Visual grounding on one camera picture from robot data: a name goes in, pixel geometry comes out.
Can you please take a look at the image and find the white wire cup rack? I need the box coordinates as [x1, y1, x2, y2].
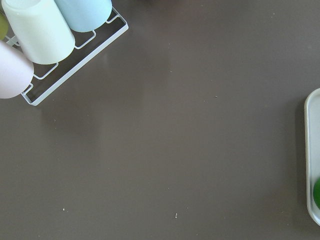
[0, 6, 129, 106]

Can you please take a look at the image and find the light blue cup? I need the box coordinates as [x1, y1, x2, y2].
[55, 0, 113, 33]

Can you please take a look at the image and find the cream rabbit tray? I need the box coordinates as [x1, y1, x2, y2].
[304, 89, 320, 225]

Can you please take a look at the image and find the pale pink cup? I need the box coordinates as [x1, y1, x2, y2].
[0, 41, 34, 99]

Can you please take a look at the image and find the pale green cup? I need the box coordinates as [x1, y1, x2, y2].
[1, 0, 75, 65]

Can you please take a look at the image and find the green lime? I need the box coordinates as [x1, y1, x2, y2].
[312, 178, 320, 209]

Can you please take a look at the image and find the olive green cup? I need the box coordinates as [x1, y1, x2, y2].
[0, 12, 9, 40]

